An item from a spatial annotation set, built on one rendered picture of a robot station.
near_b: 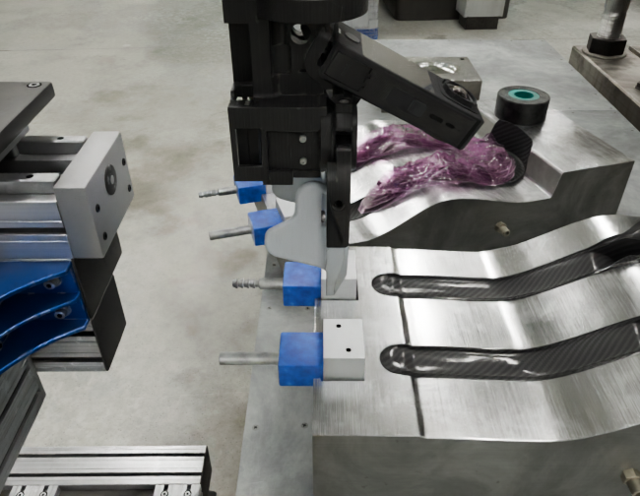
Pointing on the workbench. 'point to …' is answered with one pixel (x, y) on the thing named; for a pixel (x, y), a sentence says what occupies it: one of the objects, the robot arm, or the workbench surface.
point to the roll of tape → (522, 105)
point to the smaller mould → (460, 71)
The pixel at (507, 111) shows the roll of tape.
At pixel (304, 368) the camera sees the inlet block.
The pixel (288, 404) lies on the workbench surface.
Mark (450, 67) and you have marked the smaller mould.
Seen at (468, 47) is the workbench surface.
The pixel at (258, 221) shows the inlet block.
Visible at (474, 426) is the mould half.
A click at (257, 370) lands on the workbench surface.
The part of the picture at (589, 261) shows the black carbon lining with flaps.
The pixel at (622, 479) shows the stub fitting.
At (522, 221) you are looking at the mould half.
